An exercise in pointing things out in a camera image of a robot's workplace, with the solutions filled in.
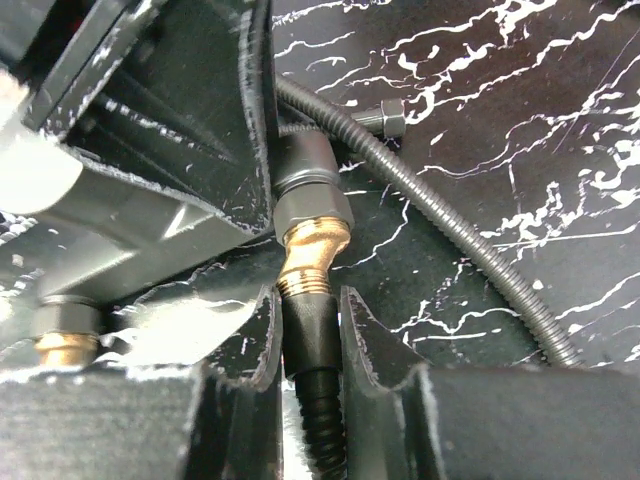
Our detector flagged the black marble pattern mat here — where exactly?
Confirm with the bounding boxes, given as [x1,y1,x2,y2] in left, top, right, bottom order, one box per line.
[273,1,639,373]

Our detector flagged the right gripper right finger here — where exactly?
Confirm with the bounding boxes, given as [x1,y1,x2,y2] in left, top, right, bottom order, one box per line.
[340,287,639,479]

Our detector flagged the black faucet fitting brass ends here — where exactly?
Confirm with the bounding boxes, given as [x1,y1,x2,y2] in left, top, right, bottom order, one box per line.
[33,131,353,367]

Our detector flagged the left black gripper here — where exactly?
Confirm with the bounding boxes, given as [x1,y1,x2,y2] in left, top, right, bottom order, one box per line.
[1,1,277,235]

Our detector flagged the black corrugated flexible hose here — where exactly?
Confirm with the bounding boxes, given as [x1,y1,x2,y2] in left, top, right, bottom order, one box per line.
[272,74,586,480]

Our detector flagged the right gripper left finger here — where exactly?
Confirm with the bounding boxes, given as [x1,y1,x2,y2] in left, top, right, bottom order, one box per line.
[1,286,283,479]

